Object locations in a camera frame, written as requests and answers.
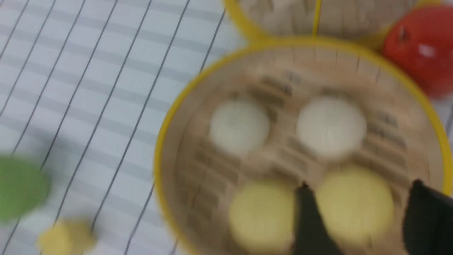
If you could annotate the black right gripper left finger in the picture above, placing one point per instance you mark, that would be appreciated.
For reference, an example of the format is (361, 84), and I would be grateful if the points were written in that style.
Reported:
(311, 235)

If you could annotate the bamboo steamer tray yellow rim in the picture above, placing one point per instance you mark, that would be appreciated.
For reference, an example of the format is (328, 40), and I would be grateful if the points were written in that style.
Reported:
(195, 181)

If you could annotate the red plastic tomato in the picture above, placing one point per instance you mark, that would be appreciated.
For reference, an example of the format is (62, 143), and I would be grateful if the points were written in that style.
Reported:
(421, 44)

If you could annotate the white round bun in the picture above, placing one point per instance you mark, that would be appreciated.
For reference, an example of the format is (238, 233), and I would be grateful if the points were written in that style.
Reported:
(239, 127)

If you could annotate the green plastic apple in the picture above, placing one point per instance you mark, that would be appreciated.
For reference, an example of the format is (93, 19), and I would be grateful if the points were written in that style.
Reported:
(23, 187)

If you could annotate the beige round bun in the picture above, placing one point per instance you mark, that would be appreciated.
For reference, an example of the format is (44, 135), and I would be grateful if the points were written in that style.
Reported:
(331, 127)

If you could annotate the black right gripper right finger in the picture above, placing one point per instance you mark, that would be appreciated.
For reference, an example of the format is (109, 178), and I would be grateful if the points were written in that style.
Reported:
(428, 222)

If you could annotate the yellow foam cube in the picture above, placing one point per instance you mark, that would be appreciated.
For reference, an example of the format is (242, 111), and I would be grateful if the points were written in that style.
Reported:
(67, 237)

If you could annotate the bamboo steamer lid yellow rim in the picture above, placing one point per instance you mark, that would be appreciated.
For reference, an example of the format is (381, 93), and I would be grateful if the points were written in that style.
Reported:
(366, 22)

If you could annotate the pale yellow round bun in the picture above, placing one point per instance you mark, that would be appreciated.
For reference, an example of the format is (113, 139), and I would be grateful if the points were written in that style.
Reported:
(262, 217)

